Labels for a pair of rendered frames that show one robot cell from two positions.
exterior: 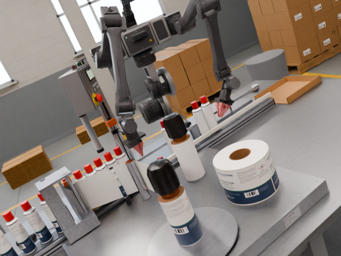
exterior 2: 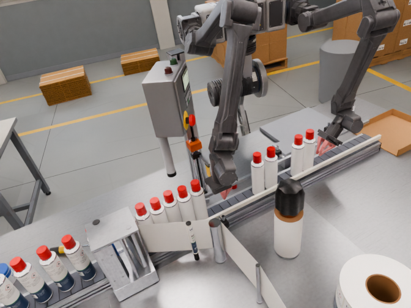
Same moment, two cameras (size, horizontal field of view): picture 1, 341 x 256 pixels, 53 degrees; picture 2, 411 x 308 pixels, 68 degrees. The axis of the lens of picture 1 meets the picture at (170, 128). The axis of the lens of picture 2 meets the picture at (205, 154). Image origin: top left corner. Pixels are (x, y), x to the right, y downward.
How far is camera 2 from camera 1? 0.75 m
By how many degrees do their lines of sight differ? 18
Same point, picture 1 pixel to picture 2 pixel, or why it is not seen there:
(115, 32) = (242, 33)
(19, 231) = (56, 272)
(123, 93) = (227, 127)
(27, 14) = not seen: outside the picture
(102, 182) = (172, 232)
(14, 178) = (52, 95)
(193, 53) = not seen: hidden behind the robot
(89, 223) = (146, 281)
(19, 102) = (65, 10)
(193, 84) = not seen: hidden behind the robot
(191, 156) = (295, 236)
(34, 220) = (77, 260)
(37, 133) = (81, 49)
